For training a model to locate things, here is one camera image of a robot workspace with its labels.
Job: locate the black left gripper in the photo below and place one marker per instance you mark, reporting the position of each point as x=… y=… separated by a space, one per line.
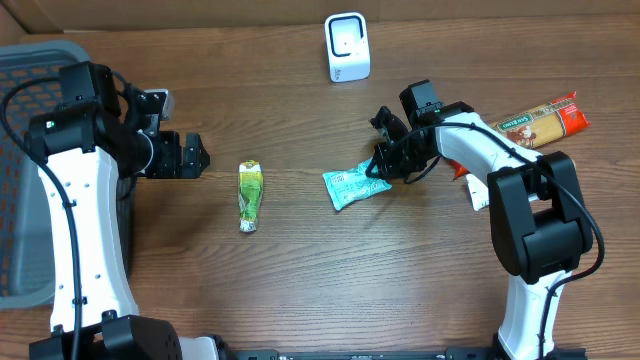
x=174 y=162

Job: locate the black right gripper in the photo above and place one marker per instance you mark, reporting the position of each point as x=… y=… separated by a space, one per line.
x=388 y=162

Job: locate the green snack packet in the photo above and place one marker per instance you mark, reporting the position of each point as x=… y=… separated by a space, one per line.
x=250 y=191

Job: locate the light blue snack packet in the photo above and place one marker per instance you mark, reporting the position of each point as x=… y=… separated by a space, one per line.
x=359 y=183

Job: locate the white tube with tan cap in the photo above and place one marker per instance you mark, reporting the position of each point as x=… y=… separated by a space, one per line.
x=478 y=192

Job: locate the orange spaghetti pasta packet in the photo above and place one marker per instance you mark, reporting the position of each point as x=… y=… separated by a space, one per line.
x=543 y=124

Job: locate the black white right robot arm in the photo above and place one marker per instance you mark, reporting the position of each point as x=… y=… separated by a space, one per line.
x=539 y=225

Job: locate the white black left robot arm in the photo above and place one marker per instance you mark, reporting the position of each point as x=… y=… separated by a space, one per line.
x=105 y=130

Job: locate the white barcode scanner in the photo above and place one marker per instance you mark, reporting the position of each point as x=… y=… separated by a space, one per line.
x=347 y=46

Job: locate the dark grey plastic basket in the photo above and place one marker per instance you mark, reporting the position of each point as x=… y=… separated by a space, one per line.
x=27 y=256

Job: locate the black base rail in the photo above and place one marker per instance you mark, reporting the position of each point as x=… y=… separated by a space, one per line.
x=375 y=355

